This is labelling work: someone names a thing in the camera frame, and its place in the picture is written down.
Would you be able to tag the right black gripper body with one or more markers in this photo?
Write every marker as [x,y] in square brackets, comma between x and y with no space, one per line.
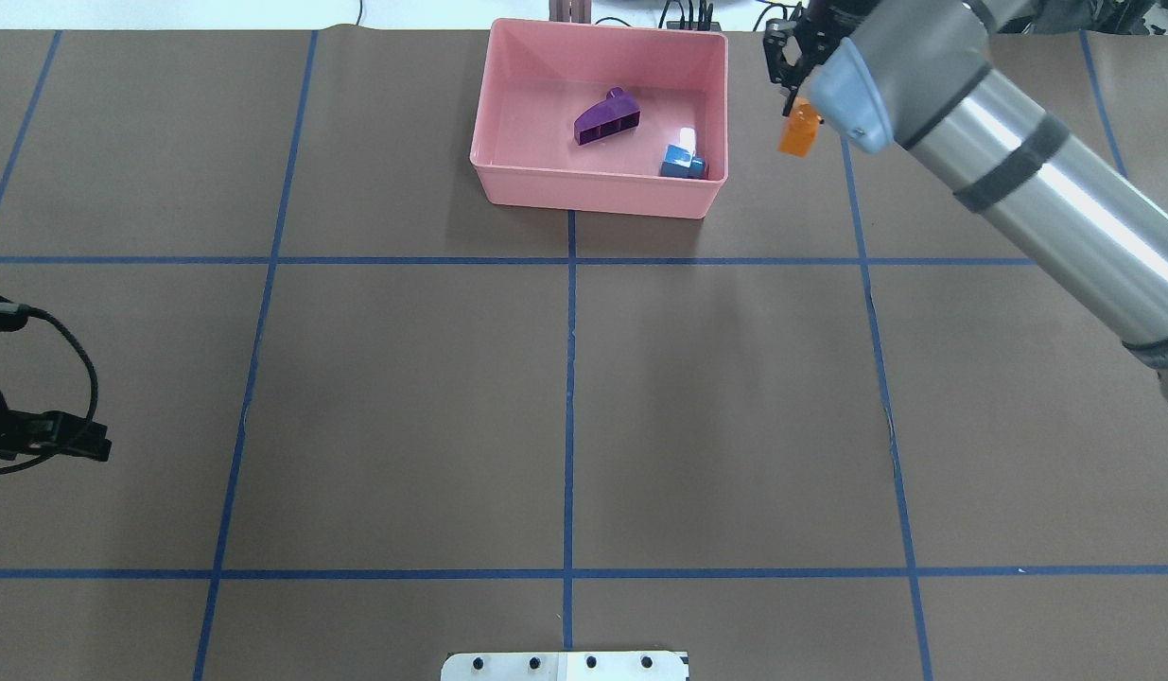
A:
[793,54]

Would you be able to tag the orange sloped block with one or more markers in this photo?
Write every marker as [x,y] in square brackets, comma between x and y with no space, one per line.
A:
[800,129]

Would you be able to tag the small blue block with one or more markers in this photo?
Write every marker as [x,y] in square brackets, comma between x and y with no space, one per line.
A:
[682,163]

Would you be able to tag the purple sloped block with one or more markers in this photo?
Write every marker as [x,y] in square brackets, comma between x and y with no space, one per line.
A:
[618,111]

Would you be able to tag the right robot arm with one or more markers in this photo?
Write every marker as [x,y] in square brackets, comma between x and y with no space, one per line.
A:
[913,73]

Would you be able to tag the pink plastic box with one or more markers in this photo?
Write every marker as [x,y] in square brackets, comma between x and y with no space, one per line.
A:
[540,75]

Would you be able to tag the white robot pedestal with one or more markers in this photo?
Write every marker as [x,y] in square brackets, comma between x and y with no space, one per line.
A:
[568,665]

